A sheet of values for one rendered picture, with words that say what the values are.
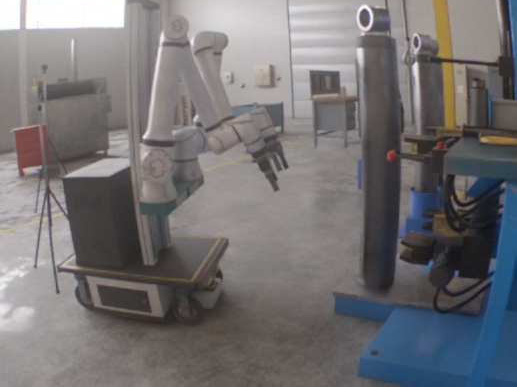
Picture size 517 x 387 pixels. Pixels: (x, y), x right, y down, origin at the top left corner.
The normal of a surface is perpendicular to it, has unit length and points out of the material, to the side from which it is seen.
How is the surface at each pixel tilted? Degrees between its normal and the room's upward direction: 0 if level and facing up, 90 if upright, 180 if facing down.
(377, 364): 90
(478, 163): 90
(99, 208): 90
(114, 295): 90
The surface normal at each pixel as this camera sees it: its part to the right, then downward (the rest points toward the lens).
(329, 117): -0.54, 0.19
